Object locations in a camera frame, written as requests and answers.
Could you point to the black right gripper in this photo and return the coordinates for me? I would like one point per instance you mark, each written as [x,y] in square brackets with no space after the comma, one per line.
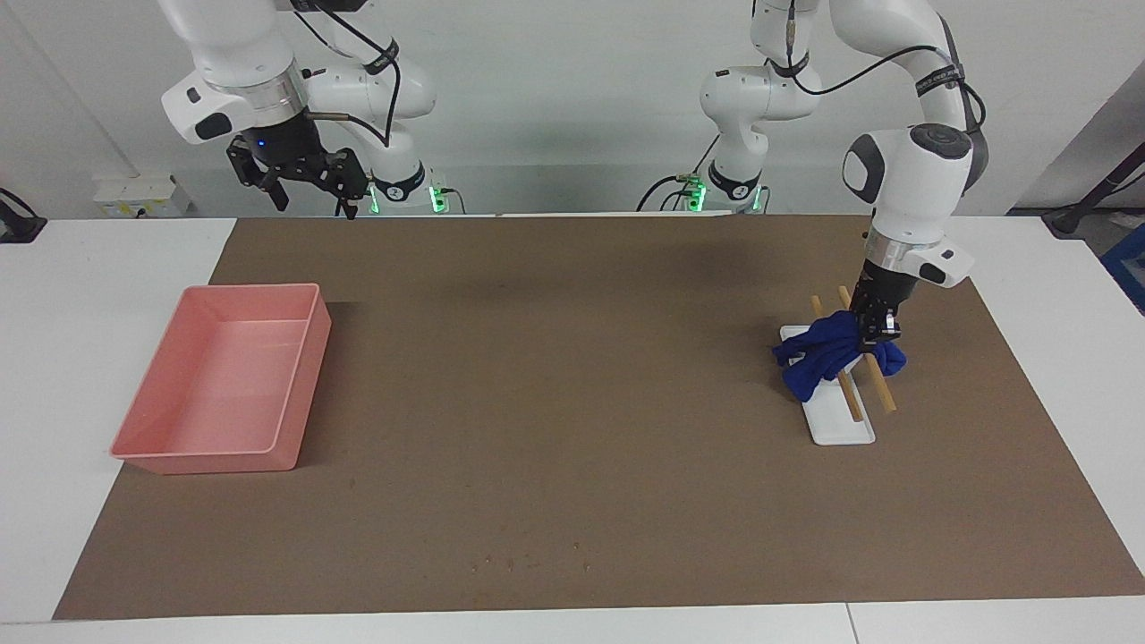
[295,152]

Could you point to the black stand foot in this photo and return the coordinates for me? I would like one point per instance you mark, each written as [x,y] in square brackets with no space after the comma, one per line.
[18,224]

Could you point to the black tripod leg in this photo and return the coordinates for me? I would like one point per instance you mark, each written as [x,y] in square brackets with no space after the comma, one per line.
[1105,188]

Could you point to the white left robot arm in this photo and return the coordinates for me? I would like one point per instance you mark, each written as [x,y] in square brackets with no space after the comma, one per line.
[912,179]

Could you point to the blue towel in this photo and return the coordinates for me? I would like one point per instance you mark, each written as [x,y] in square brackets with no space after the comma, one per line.
[823,353]

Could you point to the pink plastic bin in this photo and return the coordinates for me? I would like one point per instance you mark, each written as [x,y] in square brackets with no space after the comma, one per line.
[224,385]

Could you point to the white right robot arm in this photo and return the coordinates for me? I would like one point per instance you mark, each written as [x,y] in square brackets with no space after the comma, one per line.
[241,63]

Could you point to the brown table mat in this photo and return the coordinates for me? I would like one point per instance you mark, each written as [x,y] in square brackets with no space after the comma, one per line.
[555,402]

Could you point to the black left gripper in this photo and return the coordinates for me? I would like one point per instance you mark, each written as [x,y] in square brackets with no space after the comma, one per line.
[881,291]

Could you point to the white wall socket box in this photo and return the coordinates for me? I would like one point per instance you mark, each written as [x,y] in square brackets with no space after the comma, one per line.
[139,197]

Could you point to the wooden towel rack rod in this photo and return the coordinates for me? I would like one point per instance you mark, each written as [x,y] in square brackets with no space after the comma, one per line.
[881,394]
[850,398]

